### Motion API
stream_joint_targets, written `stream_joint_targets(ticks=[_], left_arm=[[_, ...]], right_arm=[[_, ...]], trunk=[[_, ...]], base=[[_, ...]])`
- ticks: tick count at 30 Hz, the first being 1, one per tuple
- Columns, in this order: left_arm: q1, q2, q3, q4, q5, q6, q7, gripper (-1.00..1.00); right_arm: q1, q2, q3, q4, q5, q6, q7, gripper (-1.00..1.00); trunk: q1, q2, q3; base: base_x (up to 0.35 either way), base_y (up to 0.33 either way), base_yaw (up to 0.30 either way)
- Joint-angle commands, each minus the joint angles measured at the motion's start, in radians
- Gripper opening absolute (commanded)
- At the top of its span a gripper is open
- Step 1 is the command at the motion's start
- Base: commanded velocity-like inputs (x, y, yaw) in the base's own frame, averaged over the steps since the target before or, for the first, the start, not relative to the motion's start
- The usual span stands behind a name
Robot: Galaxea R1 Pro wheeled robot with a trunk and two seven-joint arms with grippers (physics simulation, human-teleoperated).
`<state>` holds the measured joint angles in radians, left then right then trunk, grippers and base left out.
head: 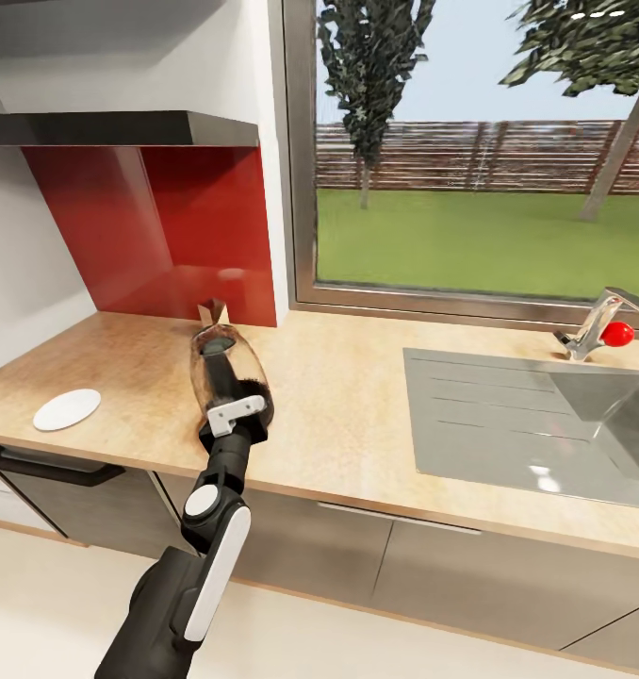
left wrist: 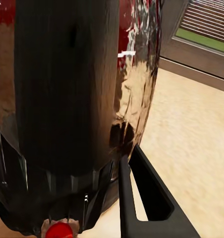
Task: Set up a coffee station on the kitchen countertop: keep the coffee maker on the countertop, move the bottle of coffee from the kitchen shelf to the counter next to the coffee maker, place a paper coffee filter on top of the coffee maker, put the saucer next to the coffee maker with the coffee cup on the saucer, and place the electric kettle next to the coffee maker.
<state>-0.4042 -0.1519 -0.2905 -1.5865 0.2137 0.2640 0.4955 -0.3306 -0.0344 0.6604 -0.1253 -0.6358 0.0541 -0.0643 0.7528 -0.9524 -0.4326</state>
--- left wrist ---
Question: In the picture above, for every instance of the countertop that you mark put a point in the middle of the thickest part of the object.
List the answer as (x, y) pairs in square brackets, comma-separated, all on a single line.
[(184, 141)]

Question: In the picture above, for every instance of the electric kettle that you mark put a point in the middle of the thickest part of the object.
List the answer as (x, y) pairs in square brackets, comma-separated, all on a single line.
[(74, 74)]

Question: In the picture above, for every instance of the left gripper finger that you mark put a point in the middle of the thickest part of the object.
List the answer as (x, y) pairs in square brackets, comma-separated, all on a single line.
[(166, 218)]

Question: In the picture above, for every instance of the fixed window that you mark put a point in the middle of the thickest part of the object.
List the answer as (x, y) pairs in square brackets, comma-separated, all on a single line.
[(192, 41)]

